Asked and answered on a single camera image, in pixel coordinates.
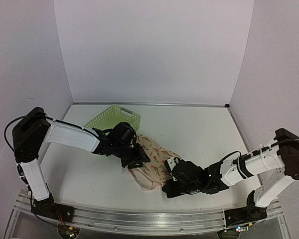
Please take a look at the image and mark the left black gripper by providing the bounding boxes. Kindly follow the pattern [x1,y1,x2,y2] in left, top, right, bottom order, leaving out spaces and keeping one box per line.
[113,141,151,170]

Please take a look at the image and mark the patterned beige laundry bag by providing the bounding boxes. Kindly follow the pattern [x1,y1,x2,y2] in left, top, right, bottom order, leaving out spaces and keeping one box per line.
[137,134,182,182]

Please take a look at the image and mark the green plastic basket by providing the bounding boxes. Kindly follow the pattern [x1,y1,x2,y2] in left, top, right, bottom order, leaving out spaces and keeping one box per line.
[84,105,141,131]

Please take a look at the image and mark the pink bra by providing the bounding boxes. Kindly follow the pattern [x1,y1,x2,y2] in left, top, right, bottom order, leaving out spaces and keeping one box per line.
[129,168,165,191]

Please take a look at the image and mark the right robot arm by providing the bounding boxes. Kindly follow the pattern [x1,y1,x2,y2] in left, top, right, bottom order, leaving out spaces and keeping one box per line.
[162,128,299,221]

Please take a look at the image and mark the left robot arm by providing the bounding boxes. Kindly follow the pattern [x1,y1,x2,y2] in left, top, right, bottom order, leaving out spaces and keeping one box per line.
[8,107,150,218]

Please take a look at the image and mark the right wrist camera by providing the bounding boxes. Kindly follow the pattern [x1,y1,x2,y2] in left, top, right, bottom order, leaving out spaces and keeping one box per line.
[164,157,181,181]

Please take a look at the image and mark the aluminium front rail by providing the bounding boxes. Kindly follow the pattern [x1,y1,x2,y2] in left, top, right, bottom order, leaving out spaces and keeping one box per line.
[3,193,291,239]

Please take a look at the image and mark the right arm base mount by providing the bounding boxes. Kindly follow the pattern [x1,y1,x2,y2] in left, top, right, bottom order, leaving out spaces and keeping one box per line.
[224,190,267,228]

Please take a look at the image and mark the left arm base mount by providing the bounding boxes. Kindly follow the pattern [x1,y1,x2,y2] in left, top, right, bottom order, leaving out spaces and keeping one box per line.
[30,191,75,226]

